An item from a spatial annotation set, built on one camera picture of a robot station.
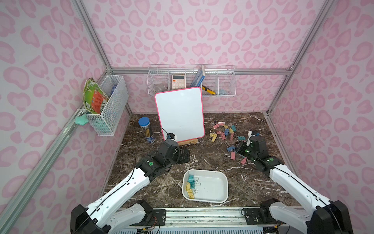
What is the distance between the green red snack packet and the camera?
682mm

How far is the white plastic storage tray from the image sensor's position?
80cm

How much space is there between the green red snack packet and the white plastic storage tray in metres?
0.58
